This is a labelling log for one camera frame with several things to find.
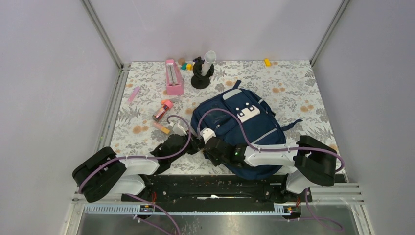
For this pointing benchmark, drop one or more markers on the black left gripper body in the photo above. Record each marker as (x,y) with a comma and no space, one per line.
(192,147)

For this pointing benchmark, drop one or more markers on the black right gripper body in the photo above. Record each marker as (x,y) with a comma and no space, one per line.
(216,161)

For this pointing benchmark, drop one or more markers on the navy blue backpack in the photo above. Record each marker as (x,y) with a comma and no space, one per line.
(262,129)

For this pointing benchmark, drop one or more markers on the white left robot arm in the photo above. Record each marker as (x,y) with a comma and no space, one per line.
(107,173)

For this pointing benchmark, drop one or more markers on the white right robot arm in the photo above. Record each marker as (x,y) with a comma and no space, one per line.
(314,162)

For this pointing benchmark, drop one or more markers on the orange yellow highlighter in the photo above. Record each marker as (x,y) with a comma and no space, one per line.
(161,128)

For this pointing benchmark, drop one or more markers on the pink-capped marker tube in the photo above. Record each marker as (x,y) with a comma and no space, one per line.
(166,105)

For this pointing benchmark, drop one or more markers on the black round stand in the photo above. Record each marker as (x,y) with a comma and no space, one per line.
(198,81)

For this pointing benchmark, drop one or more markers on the pink rack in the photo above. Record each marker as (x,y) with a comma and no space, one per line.
(174,79)

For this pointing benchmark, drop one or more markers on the pink highlighter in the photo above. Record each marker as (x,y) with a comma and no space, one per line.
(133,95)

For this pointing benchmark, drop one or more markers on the white cylinder on stand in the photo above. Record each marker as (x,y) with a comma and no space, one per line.
(209,59)

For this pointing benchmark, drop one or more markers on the yellow block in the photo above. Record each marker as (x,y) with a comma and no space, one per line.
(267,62)

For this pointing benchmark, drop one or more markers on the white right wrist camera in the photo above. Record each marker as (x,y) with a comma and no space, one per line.
(207,134)

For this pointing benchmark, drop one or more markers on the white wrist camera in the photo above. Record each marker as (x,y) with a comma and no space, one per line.
(207,134)
(177,128)

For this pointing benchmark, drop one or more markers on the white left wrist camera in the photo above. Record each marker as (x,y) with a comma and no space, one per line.
(177,128)

